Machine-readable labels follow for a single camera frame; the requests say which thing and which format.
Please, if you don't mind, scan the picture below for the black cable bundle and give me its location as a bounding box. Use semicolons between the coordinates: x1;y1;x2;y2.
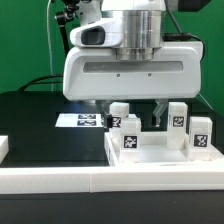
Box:
18;75;65;92

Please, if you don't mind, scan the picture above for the white front fence wall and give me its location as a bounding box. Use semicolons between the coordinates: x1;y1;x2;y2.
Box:
0;164;224;194

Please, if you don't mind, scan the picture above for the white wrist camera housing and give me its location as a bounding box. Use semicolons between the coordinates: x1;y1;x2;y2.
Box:
70;18;123;48

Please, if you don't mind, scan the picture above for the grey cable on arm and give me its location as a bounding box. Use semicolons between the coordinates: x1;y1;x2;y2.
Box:
198;93;214;109

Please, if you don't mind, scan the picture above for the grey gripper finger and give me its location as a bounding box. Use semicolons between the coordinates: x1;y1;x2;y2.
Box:
152;99;168;127
96;100;112;130

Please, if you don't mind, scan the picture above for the white square table top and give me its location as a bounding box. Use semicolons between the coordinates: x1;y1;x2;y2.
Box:
104;132;224;167

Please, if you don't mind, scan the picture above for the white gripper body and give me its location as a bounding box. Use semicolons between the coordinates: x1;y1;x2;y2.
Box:
63;41;202;101

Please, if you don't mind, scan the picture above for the white sheet with markers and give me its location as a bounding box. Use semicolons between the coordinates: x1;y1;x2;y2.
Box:
55;113;103;128

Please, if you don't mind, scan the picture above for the white thin cable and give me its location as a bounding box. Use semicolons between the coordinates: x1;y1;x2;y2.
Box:
45;0;55;92

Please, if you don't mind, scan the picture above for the white left fence wall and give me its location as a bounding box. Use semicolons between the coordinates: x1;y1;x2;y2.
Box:
0;136;9;164

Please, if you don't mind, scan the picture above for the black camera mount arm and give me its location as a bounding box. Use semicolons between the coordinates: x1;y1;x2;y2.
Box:
55;0;80;54

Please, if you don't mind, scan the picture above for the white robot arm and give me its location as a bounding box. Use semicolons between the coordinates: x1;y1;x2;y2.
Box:
63;0;210;125

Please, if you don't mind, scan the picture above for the white fence wall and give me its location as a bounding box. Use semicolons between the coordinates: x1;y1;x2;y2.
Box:
0;164;224;194
0;136;9;164

